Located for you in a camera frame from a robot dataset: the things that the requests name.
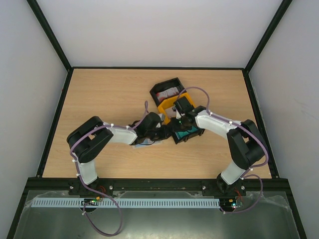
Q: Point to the black aluminium frame rail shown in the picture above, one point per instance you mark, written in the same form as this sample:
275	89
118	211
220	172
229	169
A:
207	187

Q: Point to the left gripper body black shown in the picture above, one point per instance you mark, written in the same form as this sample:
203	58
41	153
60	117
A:
157	136

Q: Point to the light blue cable duct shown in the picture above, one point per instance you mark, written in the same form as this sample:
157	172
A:
127	203

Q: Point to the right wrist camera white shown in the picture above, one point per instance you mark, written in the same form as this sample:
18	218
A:
177	114

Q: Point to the yellow bin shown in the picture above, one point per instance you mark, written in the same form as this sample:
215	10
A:
166	106

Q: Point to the stack of red white cards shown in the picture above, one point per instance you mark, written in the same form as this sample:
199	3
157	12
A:
173	91

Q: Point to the black bin with teal cards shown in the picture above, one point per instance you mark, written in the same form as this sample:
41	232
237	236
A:
185	139

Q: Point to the beige card holder wallet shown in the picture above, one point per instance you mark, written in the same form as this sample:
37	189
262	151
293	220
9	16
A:
146	143

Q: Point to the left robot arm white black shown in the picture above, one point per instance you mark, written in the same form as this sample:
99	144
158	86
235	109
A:
89	139

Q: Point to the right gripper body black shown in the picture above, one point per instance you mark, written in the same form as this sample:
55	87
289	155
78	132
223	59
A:
186	127

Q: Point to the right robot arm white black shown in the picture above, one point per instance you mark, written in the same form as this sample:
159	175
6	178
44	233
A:
246	144

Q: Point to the black bin with red cards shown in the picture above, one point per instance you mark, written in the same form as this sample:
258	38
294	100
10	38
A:
159	87

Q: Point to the white cards in yellow bin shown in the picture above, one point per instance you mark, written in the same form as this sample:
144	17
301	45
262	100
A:
170	113

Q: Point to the teal cards stack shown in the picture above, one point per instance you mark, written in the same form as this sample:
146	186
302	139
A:
181	134

